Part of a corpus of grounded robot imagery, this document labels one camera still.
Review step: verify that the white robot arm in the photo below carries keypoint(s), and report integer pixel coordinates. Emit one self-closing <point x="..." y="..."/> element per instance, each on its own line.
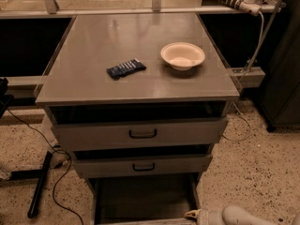
<point x="230" y="215"/>

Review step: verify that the grey aluminium frame rail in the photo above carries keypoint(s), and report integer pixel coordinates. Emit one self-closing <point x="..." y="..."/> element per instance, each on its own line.
<point x="242" y="79"/>

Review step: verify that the grey bottom drawer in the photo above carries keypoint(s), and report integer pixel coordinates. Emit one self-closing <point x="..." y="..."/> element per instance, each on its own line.
<point x="140" y="198"/>

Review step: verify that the grey top drawer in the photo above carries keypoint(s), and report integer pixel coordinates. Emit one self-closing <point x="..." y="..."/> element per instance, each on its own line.
<point x="99" y="127"/>

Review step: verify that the white power strip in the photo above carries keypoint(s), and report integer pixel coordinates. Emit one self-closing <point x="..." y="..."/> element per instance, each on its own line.
<point x="248" y="6"/>

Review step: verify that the dark blue snack packet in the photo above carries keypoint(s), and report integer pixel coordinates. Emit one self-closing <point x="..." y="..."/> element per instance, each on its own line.
<point x="126" y="68"/>

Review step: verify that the dark cabinet at right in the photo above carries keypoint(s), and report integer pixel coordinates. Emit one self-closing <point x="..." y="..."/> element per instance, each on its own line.
<point x="278" y="97"/>

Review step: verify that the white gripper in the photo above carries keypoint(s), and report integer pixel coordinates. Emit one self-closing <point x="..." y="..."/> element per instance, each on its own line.
<point x="206" y="217"/>

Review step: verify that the grey drawer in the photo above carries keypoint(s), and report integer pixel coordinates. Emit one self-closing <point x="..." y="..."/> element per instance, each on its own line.
<point x="142" y="161"/>
<point x="140" y="198"/>
<point x="99" y="127"/>

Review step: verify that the grey middle drawer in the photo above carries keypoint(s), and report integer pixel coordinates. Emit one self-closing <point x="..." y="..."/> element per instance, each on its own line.
<point x="142" y="161"/>

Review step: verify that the grey drawer cabinet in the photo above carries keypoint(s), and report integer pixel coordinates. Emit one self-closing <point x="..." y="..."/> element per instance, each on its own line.
<point x="97" y="42"/>

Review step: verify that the black metal stand leg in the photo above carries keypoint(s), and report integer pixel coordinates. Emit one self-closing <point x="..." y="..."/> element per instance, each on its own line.
<point x="41" y="176"/>

